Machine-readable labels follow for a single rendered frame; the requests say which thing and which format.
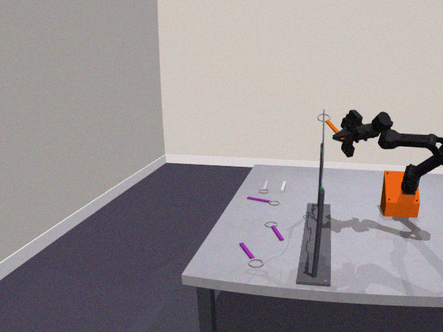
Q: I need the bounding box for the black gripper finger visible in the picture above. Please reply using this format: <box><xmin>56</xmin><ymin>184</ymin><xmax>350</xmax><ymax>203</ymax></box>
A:
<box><xmin>332</xmin><ymin>122</ymin><xmax>354</xmax><ymax>138</ymax></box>
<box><xmin>332</xmin><ymin>137</ymin><xmax>352</xmax><ymax>147</ymax></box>

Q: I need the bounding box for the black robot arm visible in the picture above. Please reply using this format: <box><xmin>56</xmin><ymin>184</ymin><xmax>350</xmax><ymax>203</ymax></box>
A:
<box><xmin>367</xmin><ymin>111</ymin><xmax>443</xmax><ymax>195</ymax></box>

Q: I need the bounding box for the orange handle with grey tip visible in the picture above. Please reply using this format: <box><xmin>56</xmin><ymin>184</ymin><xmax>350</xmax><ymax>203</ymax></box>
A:
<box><xmin>317</xmin><ymin>113</ymin><xmax>339</xmax><ymax>133</ymax></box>

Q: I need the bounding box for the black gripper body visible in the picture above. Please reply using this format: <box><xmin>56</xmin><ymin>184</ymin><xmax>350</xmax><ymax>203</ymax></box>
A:
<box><xmin>341</xmin><ymin>109</ymin><xmax>371</xmax><ymax>158</ymax></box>

